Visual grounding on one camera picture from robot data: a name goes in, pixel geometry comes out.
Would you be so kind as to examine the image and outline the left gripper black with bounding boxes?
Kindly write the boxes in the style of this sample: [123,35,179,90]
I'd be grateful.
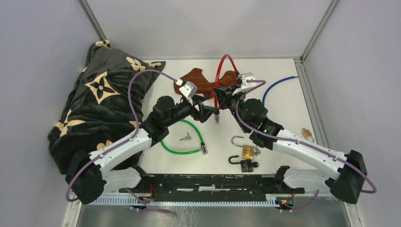
[165,94,217,127]

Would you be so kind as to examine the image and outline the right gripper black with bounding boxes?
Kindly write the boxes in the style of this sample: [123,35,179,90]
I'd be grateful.
[215,84,249,132]

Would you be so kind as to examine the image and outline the red cable lock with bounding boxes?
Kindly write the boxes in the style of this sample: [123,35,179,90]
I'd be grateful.
[214,54,239,125]

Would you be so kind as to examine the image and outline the green lock keys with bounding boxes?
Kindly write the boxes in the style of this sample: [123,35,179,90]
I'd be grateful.
[179,133,192,141]

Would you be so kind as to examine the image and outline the green cable lock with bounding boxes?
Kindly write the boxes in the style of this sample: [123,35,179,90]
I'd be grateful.
[160,120,208,155]

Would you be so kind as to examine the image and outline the blue cable lock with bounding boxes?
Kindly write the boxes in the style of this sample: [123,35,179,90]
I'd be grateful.
[262,76,299,105]

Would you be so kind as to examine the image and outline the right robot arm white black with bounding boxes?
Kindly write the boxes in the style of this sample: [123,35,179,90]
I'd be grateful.
[213,86,368,204]

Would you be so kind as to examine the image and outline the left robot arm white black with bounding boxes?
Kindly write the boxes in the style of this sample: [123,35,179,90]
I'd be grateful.
[65,96,218,204]

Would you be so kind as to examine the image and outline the brown cloth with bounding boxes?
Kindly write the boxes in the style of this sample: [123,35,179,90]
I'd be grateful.
[180,68,238,99]

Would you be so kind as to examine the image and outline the open brass padlock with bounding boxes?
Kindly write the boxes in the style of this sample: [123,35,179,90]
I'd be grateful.
[231,136,254,160]

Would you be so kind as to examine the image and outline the silver padlock keys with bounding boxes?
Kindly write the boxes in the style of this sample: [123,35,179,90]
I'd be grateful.
[253,146,261,156]

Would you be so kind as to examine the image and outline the black padlock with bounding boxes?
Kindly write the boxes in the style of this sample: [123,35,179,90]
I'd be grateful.
[228,156,254,173]

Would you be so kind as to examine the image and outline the small brass padlock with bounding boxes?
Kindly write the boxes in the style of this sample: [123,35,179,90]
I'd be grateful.
[302,128,315,143]

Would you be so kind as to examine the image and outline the black floral blanket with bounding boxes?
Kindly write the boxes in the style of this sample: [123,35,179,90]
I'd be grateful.
[47,40,166,175]

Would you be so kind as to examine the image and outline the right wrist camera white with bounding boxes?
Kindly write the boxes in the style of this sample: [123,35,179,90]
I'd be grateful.
[233,72,256,95]

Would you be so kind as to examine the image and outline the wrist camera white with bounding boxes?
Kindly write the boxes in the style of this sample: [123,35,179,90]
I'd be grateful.
[175,79,198,101]
[233,72,256,95]

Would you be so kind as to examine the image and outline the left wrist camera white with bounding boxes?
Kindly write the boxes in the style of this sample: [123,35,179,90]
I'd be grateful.
[175,79,198,101]

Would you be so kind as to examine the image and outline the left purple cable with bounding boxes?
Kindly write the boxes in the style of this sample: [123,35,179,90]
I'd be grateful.
[65,69,183,203]

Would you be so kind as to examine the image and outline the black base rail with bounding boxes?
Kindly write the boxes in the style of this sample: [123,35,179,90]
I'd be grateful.
[131,174,305,202]

